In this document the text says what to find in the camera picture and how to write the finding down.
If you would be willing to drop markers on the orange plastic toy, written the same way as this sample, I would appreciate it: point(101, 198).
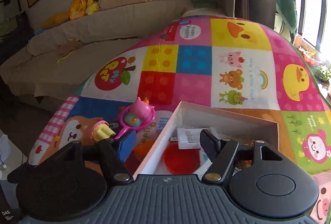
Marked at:
point(141, 150)

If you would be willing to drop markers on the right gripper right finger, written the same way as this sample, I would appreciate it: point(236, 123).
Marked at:
point(225, 153)

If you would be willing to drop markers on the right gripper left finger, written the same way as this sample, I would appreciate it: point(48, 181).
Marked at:
point(110, 154)

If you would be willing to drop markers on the colourful cartoon play mat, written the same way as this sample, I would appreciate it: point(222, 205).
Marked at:
point(223, 63)

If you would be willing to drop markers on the red plastic lid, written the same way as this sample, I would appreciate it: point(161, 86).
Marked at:
point(179, 161)

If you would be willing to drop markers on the white battery holder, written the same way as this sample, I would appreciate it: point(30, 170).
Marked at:
point(186, 138)

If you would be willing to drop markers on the yellow flat cushion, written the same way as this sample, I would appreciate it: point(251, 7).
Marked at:
point(56, 20)

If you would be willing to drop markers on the pink cardboard box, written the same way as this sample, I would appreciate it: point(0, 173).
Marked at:
point(240, 127)

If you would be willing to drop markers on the yellow bottle pink cap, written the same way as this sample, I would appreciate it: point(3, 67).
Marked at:
point(101, 130)

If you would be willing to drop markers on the yellow plush toy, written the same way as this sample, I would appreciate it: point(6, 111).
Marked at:
point(77, 9)

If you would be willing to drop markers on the brown leaf toy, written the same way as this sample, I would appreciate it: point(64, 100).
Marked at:
point(68, 47)

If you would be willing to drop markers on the beige sofa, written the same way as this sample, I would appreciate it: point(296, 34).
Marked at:
point(34, 72)

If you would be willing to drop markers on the white side table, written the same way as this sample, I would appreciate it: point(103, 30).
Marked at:
point(11, 158)

